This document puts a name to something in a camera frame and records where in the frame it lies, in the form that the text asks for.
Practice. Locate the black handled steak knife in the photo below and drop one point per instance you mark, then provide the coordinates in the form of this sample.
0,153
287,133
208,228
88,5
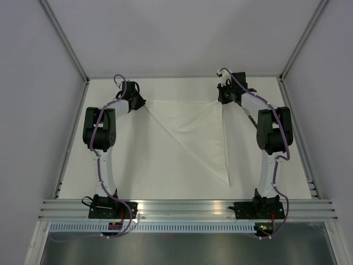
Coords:
252,114

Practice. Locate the left side aluminium rail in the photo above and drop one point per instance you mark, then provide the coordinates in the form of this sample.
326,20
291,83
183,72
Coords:
69,143

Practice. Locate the white slotted cable duct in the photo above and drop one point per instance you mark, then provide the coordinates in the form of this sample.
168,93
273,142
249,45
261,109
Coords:
154,227

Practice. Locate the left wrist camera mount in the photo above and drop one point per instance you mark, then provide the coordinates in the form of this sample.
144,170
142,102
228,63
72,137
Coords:
120,84

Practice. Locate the aluminium frame post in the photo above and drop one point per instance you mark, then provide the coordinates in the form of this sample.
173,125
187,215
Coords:
319,10
56,26

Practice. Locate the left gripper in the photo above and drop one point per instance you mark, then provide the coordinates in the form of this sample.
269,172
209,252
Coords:
141,104

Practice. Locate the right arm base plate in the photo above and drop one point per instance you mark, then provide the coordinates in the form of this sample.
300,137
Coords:
260,208

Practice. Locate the left aluminium frame post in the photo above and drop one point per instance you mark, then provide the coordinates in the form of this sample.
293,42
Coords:
56,26

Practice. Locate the right aluminium frame post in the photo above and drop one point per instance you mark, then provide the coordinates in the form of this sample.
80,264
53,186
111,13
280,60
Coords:
319,10

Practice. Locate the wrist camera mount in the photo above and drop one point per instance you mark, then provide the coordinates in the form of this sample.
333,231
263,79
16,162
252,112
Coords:
120,84
224,76

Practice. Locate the front aluminium rail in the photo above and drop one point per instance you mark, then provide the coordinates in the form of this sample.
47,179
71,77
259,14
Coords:
300,210

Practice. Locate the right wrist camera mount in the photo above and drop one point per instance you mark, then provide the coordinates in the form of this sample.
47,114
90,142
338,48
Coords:
224,76

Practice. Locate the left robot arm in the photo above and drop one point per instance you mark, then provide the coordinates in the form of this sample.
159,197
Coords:
100,134

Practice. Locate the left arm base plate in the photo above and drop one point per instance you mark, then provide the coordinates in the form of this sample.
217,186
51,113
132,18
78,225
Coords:
107,208

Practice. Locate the white cloth napkin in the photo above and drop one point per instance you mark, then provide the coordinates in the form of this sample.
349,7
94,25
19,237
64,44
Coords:
199,128

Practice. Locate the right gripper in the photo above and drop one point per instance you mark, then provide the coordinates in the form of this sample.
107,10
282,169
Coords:
221,98

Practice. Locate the back aluminium frame rail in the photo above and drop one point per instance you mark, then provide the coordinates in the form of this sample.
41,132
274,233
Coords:
179,76

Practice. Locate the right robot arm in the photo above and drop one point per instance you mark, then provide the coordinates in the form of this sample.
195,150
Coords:
274,132

